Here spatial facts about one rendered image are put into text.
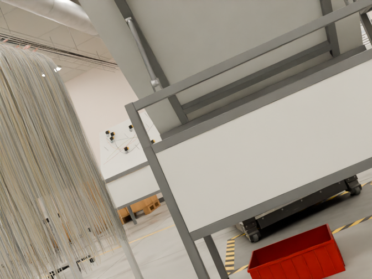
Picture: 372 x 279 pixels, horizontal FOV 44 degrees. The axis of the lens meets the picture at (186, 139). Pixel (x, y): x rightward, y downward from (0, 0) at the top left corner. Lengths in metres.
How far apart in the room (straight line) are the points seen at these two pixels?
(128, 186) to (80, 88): 4.00
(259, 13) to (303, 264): 1.15
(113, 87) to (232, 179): 8.50
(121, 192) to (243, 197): 5.37
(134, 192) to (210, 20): 5.16
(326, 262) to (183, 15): 1.25
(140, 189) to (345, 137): 5.39
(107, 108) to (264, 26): 8.23
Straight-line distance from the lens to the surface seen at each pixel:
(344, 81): 1.98
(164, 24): 2.19
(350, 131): 1.97
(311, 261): 2.08
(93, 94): 10.48
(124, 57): 2.25
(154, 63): 2.24
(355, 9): 2.04
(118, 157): 7.41
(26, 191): 1.87
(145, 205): 8.69
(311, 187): 1.95
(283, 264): 2.09
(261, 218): 3.11
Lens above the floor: 0.70
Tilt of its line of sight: 2 degrees up
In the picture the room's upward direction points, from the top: 23 degrees counter-clockwise
